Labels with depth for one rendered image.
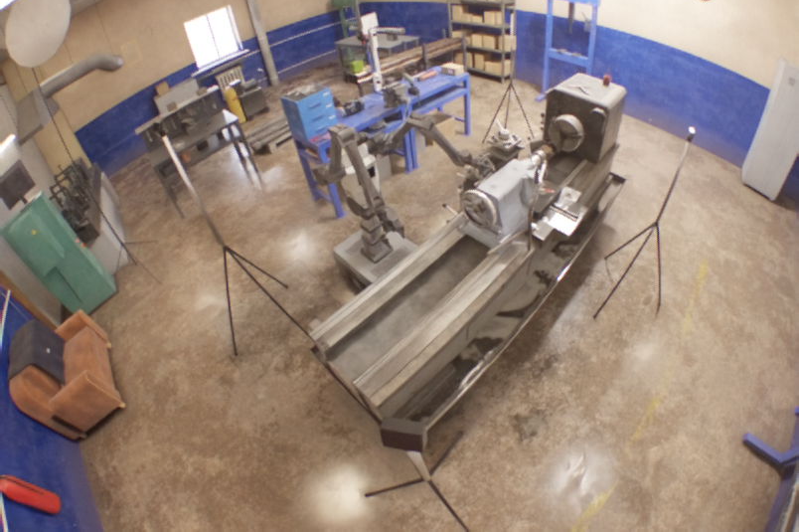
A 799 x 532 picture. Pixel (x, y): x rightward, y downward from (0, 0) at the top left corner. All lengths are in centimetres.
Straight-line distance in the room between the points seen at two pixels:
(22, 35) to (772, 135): 768
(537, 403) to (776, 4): 547
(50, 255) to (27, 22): 218
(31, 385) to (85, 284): 158
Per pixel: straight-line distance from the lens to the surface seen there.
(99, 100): 792
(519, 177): 195
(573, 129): 254
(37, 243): 406
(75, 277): 445
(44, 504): 302
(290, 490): 247
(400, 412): 190
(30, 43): 346
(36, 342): 349
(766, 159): 559
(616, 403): 263
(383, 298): 178
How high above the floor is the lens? 228
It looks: 44 degrees down
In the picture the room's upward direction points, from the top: 9 degrees counter-clockwise
